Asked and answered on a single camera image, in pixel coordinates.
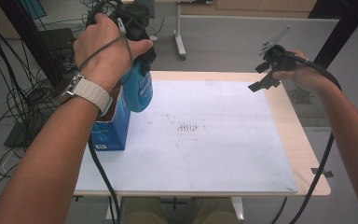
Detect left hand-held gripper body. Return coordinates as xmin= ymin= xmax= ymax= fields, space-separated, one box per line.
xmin=111 ymin=0 xmax=156 ymax=41

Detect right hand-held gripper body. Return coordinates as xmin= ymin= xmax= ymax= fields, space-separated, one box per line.
xmin=259 ymin=24 xmax=297 ymax=72

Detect blue bottle with white cap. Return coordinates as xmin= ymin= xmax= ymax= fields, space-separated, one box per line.
xmin=120 ymin=59 xmax=154 ymax=114

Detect blue cardboard box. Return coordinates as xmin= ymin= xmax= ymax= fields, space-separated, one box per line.
xmin=89 ymin=85 xmax=131 ymax=152

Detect person's right hand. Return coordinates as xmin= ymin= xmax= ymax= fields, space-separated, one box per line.
xmin=273 ymin=50 xmax=332 ymax=92

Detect person's left hand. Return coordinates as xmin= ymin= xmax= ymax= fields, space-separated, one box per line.
xmin=74 ymin=13 xmax=154 ymax=91

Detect black stand base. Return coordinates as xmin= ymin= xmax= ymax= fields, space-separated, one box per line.
xmin=288 ymin=85 xmax=313 ymax=105

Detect white background desk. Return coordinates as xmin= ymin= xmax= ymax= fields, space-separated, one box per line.
xmin=148 ymin=0 xmax=213 ymax=62

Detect wooden cabinet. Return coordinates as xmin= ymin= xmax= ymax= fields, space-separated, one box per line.
xmin=180 ymin=0 xmax=318 ymax=18

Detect black metal pole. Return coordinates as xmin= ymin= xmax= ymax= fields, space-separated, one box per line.
xmin=0 ymin=0 xmax=66 ymax=91
xmin=315 ymin=0 xmax=358 ymax=68

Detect white table mat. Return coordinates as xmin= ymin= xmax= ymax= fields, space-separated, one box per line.
xmin=74 ymin=78 xmax=299 ymax=193

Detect teal panel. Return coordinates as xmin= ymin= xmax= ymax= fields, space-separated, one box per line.
xmin=20 ymin=0 xmax=48 ymax=20

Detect black tape strip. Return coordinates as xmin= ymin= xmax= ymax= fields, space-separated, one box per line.
xmin=310 ymin=167 xmax=334 ymax=178

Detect white table leg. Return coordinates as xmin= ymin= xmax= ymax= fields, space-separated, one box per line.
xmin=105 ymin=195 xmax=122 ymax=224
xmin=230 ymin=196 xmax=245 ymax=222

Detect person's khaki pants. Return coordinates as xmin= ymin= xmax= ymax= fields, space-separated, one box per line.
xmin=120 ymin=196 xmax=237 ymax=224

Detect black floor plate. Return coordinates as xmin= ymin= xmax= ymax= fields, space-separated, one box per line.
xmin=4 ymin=115 xmax=46 ymax=148

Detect thin grey cable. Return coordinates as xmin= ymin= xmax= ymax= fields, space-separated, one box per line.
xmin=78 ymin=17 xmax=134 ymax=85

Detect wristwatch with white strap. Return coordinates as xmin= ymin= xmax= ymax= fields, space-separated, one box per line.
xmin=51 ymin=72 xmax=114 ymax=116

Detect tangle of black floor cables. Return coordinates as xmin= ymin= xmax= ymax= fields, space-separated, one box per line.
xmin=0 ymin=0 xmax=166 ymax=200

